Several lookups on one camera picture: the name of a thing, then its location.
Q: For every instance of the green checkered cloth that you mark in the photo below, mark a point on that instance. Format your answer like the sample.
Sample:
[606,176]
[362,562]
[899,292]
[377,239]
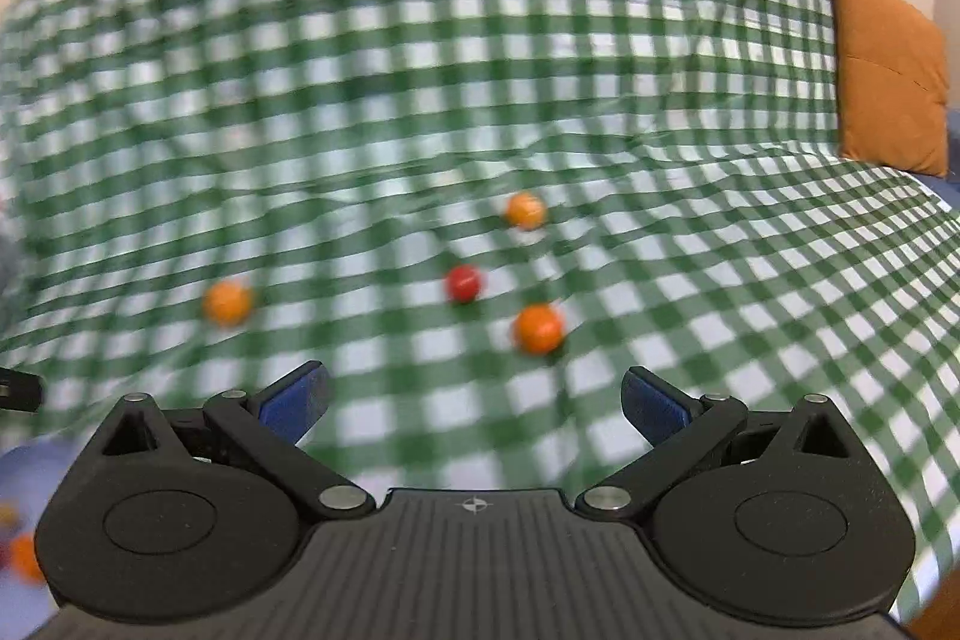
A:
[480,85]

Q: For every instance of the orange pillow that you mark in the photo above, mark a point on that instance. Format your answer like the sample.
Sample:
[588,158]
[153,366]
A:
[892,78]

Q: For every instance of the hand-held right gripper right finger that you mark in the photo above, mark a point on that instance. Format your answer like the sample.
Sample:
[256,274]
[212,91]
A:
[658,407]

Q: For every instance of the cluster of green olives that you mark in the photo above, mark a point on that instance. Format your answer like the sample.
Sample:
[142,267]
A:
[7,515]

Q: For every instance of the light blue plate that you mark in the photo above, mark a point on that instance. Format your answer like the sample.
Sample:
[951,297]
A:
[30,482]

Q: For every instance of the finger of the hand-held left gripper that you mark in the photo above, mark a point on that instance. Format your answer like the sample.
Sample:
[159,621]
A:
[19,391]

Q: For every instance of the red cherry tomato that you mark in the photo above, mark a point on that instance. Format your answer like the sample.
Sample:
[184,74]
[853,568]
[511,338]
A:
[463,284]

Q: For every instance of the yellow-orange round fruit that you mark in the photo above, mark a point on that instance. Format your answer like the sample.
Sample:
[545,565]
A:
[526,210]
[228,302]

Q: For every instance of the small orange fruit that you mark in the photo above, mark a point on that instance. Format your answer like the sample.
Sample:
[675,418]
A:
[538,329]
[27,558]

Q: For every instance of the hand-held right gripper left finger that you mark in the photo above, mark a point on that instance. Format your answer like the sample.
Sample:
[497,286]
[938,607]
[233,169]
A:
[294,404]

